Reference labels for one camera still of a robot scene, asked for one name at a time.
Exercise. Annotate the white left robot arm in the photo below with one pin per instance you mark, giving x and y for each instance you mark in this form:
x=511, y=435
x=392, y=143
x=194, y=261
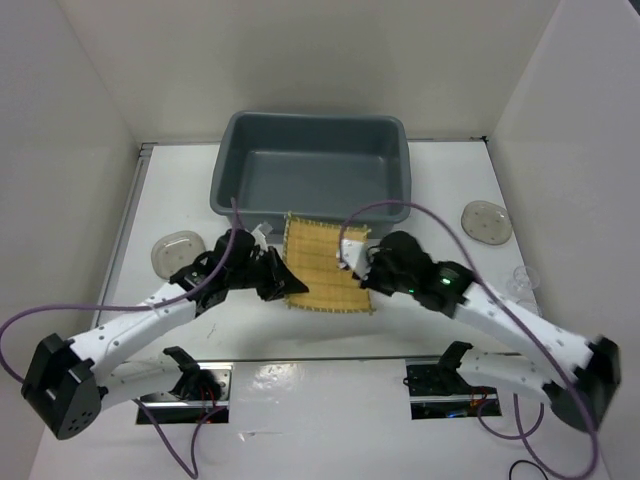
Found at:
x=70, y=381

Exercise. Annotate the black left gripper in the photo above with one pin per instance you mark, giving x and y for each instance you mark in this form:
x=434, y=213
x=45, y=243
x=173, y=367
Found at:
x=281, y=280

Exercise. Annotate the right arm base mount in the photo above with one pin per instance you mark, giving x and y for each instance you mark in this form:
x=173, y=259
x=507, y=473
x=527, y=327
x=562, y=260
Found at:
x=436, y=393

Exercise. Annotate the clear plastic cup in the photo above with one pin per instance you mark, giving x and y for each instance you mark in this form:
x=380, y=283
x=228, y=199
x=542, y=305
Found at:
x=524, y=279
x=530, y=305

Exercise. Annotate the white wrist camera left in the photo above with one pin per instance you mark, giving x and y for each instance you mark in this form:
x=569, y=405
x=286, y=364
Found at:
x=261, y=233

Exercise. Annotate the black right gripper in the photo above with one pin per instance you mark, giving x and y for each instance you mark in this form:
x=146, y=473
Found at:
x=375, y=258

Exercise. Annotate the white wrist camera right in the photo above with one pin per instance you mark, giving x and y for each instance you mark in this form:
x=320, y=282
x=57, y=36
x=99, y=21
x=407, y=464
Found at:
x=352, y=256

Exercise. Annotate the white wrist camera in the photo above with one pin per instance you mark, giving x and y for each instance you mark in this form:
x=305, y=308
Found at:
x=352, y=256
x=261, y=233

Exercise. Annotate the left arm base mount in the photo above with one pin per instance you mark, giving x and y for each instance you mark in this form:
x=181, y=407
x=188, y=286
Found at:
x=189, y=409

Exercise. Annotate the grey plastic bin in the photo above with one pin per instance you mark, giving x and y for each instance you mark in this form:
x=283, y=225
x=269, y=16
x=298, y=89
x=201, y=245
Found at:
x=318, y=166

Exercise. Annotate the clear square plate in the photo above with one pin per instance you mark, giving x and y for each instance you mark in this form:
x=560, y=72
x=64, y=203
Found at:
x=175, y=251
x=486, y=222

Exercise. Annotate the yellow bamboo mat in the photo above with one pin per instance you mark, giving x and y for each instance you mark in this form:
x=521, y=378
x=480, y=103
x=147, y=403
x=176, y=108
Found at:
x=310, y=251

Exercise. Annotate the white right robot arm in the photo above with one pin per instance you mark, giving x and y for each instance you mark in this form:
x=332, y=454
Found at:
x=576, y=377

